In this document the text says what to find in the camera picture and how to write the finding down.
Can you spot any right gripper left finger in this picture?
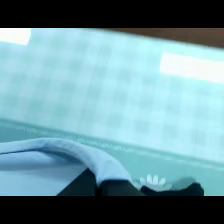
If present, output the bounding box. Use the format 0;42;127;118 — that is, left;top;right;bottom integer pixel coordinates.
57;167;99;197

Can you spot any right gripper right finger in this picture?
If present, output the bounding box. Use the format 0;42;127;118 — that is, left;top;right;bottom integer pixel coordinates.
99;179;144;197

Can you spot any light blue shirt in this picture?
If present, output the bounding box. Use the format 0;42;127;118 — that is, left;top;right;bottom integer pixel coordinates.
0;137;135;197

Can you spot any black garment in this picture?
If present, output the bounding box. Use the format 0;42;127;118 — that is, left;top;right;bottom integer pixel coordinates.
139;181;205;197

